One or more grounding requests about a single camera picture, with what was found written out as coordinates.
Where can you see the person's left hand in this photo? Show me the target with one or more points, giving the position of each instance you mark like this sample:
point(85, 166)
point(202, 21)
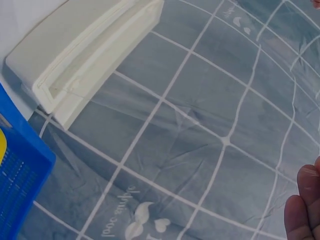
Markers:
point(316, 2)

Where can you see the person's right hand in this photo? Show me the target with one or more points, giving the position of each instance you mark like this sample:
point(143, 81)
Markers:
point(306, 215)

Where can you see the person's right fingers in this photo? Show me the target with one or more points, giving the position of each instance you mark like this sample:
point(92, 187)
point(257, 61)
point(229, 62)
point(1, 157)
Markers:
point(305, 212)

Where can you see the clear plastic bag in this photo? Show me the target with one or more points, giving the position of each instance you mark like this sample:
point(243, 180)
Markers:
point(303, 75)

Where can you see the white plastic box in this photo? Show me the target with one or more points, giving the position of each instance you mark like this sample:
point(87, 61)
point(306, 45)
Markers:
point(82, 60)

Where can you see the blue plastic basket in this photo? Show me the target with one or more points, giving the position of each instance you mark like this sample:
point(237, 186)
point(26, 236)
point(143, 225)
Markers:
point(20, 175)

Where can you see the yellow item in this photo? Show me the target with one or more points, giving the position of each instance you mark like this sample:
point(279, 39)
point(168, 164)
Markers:
point(2, 145)

